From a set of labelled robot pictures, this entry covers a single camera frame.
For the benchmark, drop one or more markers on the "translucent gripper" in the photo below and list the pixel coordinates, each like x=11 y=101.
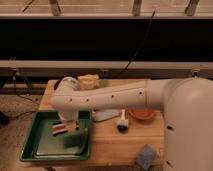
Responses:
x=70 y=120

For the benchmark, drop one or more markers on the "striped whiteboard eraser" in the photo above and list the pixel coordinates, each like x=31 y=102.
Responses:
x=61 y=128

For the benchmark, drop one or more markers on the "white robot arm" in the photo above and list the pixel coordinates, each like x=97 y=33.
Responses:
x=187 y=105

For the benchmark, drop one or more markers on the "green plastic tray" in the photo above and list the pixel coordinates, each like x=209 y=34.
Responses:
x=41 y=145

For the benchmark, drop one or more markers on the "light blue cloth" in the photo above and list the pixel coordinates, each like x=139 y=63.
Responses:
x=102 y=115

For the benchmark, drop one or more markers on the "dark red bowl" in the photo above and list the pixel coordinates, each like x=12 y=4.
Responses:
x=56 y=84

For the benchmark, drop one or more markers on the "yellow sponge block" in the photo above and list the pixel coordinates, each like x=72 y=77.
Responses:
x=88 y=82

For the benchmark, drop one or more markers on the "green cup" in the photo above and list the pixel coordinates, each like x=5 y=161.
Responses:
x=104 y=83

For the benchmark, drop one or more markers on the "black and white brush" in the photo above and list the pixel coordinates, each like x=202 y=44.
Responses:
x=122 y=123

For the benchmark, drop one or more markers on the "orange plate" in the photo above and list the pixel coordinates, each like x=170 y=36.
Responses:
x=141 y=114

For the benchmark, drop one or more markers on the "blue sponge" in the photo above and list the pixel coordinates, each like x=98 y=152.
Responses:
x=145 y=157

